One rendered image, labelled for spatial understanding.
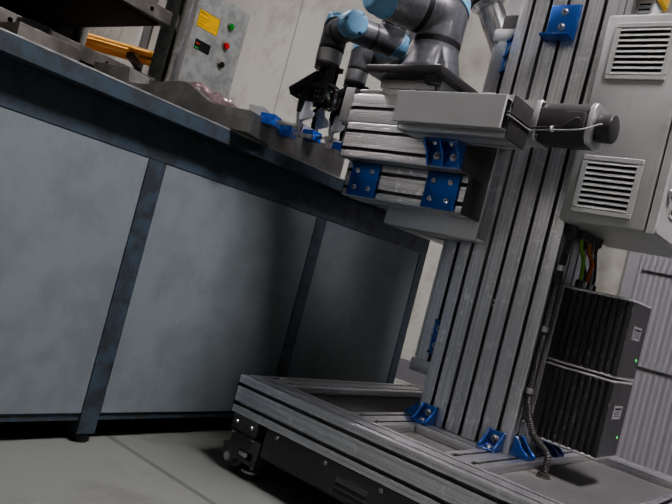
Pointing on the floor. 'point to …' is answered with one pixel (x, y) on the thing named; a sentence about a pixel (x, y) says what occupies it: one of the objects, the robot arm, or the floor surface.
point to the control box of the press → (205, 44)
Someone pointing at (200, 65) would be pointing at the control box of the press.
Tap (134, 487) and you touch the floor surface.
